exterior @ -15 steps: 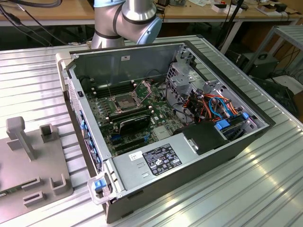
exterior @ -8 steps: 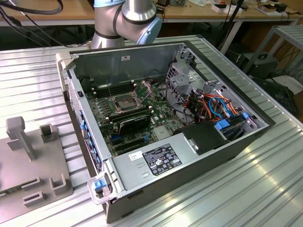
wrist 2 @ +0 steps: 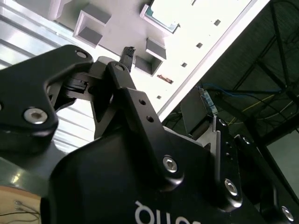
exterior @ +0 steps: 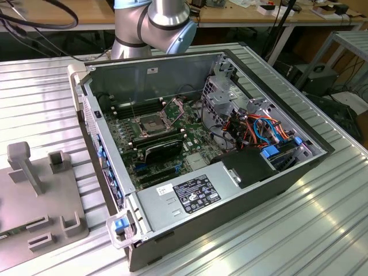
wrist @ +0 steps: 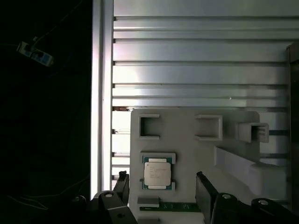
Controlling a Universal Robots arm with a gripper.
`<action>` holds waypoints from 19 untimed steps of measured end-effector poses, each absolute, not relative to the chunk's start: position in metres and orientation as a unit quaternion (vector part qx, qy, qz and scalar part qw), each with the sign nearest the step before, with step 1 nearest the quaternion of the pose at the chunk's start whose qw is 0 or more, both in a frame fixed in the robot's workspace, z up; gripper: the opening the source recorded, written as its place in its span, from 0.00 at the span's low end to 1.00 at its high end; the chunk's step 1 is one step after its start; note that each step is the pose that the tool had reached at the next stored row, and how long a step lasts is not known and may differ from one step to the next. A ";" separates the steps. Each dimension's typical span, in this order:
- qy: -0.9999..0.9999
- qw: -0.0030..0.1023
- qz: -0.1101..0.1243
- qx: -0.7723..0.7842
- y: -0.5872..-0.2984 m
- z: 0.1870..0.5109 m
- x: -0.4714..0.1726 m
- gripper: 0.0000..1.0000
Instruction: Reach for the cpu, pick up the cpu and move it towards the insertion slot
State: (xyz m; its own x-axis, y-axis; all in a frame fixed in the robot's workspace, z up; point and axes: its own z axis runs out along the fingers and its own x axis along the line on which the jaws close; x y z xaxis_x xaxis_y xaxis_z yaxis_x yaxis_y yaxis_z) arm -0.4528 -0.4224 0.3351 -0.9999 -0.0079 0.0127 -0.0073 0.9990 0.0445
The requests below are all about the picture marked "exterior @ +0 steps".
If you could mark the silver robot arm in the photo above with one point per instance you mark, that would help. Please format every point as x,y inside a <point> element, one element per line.
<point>166,14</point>

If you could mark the RAM slot white clips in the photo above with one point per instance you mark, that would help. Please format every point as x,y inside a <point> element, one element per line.
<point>141,147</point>
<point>146,107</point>
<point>146,102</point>
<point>155,137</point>

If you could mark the CPU socket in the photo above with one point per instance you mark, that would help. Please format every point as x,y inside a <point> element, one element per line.
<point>152,124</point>

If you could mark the black expansion slot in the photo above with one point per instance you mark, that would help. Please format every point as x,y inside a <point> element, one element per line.
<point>156,173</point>

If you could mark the blue expansion slot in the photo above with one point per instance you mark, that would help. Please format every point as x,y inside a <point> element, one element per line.
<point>140,166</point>

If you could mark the green motherboard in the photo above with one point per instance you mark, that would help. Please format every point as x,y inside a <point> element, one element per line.
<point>198,135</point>

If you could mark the black graphics card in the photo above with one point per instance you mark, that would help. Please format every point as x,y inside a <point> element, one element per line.
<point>164,151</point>

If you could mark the silver chipset heatsink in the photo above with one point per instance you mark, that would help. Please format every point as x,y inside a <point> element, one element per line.
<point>197,161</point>

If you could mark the silver drive cage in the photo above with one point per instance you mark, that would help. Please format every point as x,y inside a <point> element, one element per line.
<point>218,100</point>

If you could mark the thin locking lever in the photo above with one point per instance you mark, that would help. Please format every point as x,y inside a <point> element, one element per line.
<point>133,109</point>

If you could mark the open PC case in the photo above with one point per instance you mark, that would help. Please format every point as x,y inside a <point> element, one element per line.
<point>187,72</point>

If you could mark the black plastic shroud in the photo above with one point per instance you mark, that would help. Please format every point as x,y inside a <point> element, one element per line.
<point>247,166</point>

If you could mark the grey power supply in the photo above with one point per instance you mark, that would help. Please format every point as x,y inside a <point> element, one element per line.
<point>161,207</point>

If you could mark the blue disk carrier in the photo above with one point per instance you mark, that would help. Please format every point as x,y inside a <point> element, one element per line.
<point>271,151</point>

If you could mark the blue case latch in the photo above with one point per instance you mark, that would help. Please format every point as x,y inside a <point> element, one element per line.
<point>120,225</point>

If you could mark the wooden desk white legs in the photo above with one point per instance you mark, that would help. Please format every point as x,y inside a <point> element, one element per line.
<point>244,15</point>

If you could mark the white box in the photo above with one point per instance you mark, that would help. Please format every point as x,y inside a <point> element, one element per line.
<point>267,11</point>

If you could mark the grey parts rack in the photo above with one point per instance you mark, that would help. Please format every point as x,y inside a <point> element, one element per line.
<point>28,195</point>

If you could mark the green circuit board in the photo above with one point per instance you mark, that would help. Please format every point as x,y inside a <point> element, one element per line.
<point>13,231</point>

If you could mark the aluminium slat table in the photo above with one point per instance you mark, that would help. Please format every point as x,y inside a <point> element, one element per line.
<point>353,40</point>

